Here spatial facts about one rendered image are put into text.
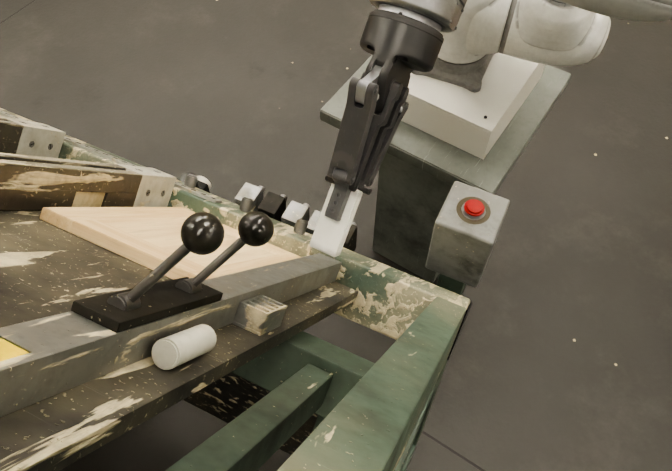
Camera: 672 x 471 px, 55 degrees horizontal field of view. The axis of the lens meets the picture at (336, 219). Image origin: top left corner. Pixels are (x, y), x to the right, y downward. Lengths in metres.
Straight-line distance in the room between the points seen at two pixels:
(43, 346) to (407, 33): 0.40
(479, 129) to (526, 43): 0.22
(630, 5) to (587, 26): 0.88
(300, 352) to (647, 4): 0.61
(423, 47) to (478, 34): 0.95
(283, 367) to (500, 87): 0.98
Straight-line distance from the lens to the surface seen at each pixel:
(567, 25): 1.50
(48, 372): 0.54
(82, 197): 1.16
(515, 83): 1.69
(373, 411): 0.58
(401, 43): 0.61
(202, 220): 0.57
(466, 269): 1.38
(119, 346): 0.60
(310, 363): 0.94
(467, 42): 1.58
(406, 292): 1.23
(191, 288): 0.72
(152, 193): 1.33
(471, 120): 1.59
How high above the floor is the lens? 1.98
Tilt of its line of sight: 55 degrees down
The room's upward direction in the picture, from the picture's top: straight up
